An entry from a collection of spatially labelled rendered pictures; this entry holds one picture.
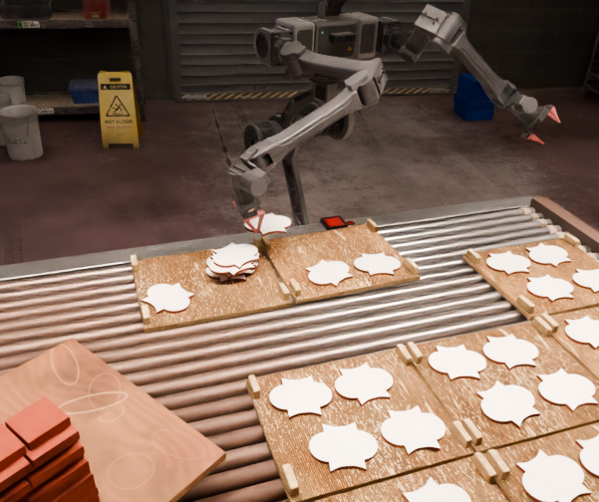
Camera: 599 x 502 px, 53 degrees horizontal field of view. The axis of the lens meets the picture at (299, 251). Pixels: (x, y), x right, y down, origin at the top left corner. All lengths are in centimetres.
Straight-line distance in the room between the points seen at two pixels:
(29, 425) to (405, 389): 84
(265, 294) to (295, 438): 53
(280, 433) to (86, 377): 43
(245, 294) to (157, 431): 63
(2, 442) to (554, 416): 113
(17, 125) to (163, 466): 423
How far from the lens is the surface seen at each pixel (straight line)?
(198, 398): 147
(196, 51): 636
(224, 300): 172
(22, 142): 523
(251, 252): 182
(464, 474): 135
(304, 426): 137
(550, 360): 169
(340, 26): 239
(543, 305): 188
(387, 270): 187
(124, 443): 123
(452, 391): 151
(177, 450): 120
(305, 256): 192
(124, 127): 527
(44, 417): 103
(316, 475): 129
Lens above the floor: 195
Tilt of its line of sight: 31 degrees down
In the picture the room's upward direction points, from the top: 2 degrees clockwise
